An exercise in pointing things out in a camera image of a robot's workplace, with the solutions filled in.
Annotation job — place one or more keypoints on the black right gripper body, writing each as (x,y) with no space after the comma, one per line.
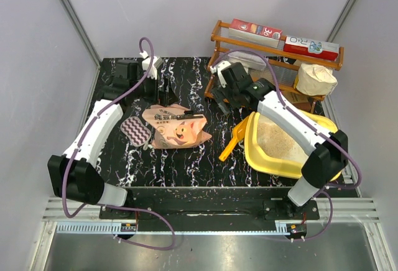
(229,94)

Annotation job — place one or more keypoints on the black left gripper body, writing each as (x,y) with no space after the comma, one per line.
(151,91)

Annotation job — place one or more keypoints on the black bag sealing clip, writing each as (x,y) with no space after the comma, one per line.
(189,115)

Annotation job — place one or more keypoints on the yellow plastic litter scoop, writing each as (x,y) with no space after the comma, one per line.
(238,134)

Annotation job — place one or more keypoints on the pink cat litter bag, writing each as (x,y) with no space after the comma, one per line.
(171,133)

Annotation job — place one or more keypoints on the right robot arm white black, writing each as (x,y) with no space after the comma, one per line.
(326,150)

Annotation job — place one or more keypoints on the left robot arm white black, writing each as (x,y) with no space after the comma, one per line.
(73,174)

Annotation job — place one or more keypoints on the brown cat litter granules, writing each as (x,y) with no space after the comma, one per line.
(276,143)

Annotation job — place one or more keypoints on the yellow litter box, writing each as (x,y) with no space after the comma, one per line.
(259,161)

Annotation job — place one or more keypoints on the red 3D toothpaste box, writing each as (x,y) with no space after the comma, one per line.
(254,33)

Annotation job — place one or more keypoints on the brown cardboard box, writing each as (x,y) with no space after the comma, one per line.
(299,101)

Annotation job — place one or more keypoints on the red white R+O box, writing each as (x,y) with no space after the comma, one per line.
(312,48)

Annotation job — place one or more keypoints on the wooden two-tier shelf rack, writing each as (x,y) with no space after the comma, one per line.
(219,36)

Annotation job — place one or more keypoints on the purple wavy striped sponge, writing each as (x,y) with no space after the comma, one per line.
(137,133)

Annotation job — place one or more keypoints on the beige tissue pack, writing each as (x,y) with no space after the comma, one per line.
(315,80)

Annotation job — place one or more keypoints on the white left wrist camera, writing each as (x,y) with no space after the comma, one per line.
(151,65)

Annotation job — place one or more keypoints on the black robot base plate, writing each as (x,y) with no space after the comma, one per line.
(257,206)

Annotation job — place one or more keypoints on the aluminium frame rail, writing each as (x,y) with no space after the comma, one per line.
(345,210)

